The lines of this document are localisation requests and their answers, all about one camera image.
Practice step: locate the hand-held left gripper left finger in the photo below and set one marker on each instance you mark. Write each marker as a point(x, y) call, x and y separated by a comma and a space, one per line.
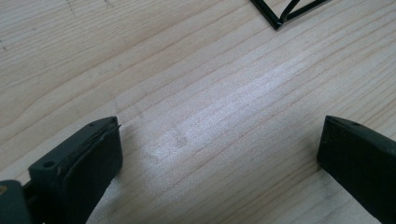
point(74, 171)

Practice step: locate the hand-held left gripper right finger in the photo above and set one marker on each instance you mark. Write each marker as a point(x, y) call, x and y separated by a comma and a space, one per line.
point(361, 161)

